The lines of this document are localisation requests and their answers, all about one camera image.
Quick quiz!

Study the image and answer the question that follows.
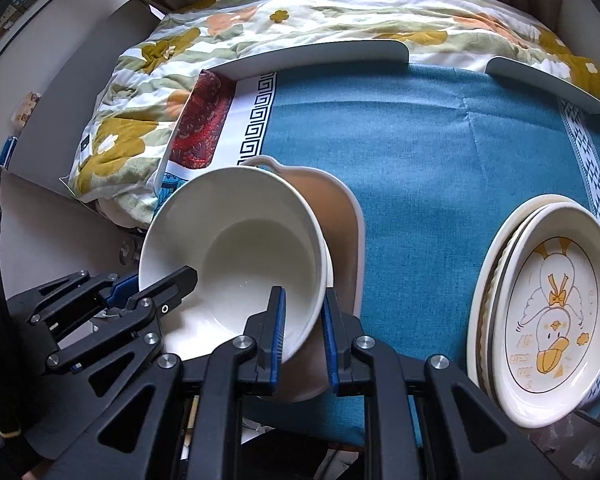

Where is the clear plastic bag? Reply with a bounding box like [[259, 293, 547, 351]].
[[535, 410, 600, 480]]

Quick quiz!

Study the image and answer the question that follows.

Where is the cream plate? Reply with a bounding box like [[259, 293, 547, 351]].
[[466, 195, 581, 401]]

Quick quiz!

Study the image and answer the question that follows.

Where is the framed wall picture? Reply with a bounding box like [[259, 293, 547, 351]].
[[0, 0, 75, 83]]

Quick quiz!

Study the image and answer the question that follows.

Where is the duck print plate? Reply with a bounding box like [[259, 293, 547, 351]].
[[490, 203, 600, 428]]

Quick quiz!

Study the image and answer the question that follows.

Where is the floral blanket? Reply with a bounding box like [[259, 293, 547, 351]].
[[69, 0, 600, 228]]

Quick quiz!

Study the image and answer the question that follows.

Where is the red patterned cloth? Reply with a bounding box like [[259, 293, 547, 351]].
[[169, 71, 235, 171]]

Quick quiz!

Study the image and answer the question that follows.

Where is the plain white bowl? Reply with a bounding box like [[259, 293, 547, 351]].
[[138, 165, 331, 365]]

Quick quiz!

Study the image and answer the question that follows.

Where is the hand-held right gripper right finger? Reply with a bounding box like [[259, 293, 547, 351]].
[[321, 287, 571, 480]]

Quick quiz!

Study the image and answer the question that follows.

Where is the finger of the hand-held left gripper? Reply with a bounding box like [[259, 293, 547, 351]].
[[6, 270, 141, 332], [45, 266, 199, 375]]

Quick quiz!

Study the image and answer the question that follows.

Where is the teal tablecloth with patterned border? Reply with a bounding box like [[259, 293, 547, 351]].
[[155, 62, 600, 451]]

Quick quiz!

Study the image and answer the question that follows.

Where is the pink bowl with handle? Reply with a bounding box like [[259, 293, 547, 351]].
[[237, 156, 366, 403]]

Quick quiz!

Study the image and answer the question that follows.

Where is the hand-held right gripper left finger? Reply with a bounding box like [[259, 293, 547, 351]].
[[45, 286, 287, 480]]

